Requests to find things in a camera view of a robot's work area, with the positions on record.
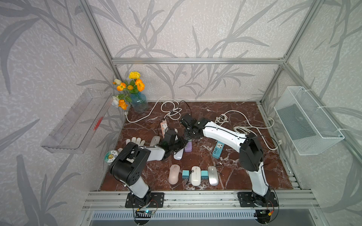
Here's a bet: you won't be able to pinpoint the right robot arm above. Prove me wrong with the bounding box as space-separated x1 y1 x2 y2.
180 114 270 198

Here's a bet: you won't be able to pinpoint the orange power strip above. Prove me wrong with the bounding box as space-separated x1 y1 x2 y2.
160 120 168 137

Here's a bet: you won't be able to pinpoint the teal power strip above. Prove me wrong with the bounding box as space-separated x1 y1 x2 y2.
212 141 224 159

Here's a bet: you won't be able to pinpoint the teal usb charger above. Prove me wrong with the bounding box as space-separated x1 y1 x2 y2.
182 170 190 179
201 170 208 179

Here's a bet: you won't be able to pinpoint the clear plastic wall shelf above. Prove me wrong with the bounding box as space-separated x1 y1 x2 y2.
41 88 112 154

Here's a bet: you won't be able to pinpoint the grey wireless mouse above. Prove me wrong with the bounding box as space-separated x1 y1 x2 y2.
150 136 161 147

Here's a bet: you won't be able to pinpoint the purple power strip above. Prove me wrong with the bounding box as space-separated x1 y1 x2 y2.
184 141 192 152

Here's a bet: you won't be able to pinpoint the white power cord right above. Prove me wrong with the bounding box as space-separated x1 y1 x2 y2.
214 110 283 151

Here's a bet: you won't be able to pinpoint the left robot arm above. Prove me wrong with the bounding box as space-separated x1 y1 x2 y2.
110 130 188 202

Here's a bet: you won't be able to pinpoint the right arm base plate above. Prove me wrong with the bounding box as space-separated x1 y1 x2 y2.
237 190 279 208

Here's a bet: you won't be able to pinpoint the white work glove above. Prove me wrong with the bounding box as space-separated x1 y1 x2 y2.
126 137 145 146

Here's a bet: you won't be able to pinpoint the white power cord left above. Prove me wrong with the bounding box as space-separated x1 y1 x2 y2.
123 96 183 124

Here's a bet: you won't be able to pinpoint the blue glass vase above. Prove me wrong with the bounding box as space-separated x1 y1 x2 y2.
131 92 149 113

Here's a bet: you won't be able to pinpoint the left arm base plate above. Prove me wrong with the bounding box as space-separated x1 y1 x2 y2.
125 192 165 208

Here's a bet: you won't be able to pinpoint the orange yellow artificial flowers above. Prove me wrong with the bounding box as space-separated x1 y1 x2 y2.
112 71 145 110

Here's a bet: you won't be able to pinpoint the pink wireless mouse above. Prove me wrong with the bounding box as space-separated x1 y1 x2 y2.
168 164 180 185

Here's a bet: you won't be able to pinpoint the white power cord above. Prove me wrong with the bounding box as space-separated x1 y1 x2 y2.
214 110 283 151
123 96 183 124

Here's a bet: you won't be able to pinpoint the silver wireless mouse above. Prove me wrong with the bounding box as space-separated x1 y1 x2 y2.
207 166 219 186

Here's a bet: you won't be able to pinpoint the white wire mesh basket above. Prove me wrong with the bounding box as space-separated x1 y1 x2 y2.
274 86 345 155

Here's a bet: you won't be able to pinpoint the lavender white wireless mouse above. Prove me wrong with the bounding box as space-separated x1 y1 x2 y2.
173 148 184 160

